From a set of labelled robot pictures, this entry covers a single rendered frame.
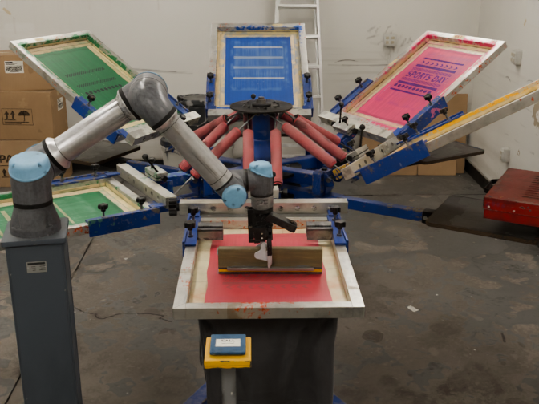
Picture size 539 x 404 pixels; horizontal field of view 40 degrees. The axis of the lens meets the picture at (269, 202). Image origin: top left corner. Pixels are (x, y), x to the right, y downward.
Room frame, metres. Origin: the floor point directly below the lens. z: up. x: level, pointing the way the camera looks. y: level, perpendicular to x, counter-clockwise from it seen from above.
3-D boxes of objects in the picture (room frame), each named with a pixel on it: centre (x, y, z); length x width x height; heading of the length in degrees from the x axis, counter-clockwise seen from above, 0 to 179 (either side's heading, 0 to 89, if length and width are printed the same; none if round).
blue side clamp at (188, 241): (2.65, 0.30, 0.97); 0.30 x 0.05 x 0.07; 2
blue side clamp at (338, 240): (2.66, -0.26, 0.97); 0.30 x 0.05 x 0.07; 2
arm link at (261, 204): (2.34, 0.02, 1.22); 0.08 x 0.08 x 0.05
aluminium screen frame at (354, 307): (2.41, 0.01, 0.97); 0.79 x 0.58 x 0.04; 2
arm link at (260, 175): (2.34, 0.03, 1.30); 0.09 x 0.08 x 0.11; 97
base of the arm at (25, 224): (2.13, 0.72, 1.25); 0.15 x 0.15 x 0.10
